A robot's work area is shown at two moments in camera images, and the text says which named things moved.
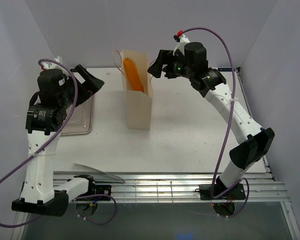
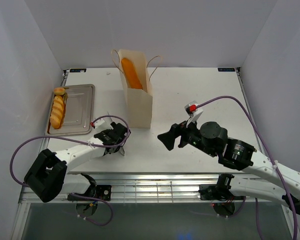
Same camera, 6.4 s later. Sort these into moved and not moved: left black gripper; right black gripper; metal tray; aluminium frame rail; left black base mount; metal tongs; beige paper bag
Moved: right black gripper; metal tongs; left black gripper
Not moved: left black base mount; aluminium frame rail; beige paper bag; metal tray
